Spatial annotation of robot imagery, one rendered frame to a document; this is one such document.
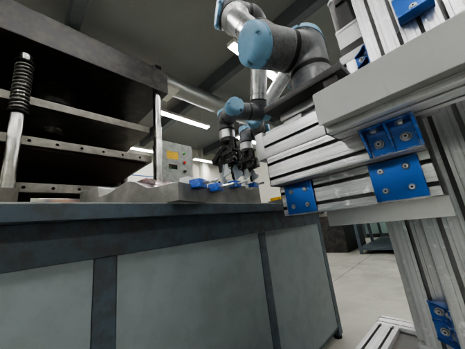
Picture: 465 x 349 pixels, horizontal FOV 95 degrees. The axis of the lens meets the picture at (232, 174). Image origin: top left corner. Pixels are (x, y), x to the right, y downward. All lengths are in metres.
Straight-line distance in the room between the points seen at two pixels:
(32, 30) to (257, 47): 1.38
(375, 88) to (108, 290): 0.70
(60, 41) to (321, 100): 1.58
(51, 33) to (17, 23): 0.14
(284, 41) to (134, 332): 0.84
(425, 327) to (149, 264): 0.74
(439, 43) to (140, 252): 0.73
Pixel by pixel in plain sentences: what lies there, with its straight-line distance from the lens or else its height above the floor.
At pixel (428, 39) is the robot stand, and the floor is 0.94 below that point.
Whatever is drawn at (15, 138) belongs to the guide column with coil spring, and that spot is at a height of 1.25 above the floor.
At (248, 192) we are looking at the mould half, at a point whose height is 0.86.
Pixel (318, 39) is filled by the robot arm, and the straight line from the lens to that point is 0.77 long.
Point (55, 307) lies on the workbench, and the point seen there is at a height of 0.59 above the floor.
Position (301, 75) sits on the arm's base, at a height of 1.10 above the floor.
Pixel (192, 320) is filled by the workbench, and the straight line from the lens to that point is 0.79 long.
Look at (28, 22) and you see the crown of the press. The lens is 1.81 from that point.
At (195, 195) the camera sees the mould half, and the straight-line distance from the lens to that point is 0.69.
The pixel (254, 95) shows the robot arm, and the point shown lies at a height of 1.26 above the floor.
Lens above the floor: 0.71
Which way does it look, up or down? 14 degrees up
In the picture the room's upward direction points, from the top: 7 degrees counter-clockwise
